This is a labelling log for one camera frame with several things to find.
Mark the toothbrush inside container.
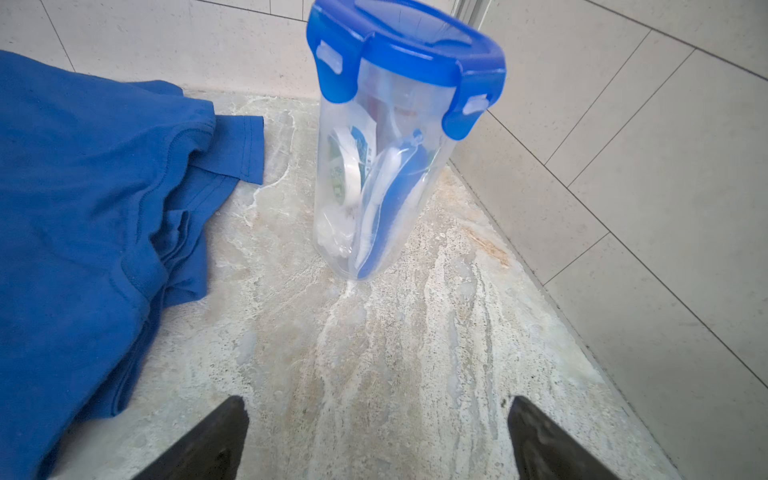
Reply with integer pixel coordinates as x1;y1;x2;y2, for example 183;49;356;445
350;130;429;280

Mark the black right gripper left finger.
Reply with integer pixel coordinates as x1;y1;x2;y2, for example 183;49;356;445
135;395;249;479

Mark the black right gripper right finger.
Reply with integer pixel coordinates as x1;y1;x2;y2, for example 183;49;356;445
507;396;619;480

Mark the clear container blue lid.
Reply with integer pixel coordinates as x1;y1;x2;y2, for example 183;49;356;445
307;1;507;280

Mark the blue t-shirt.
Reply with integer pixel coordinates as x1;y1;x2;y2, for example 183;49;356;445
1;51;265;479

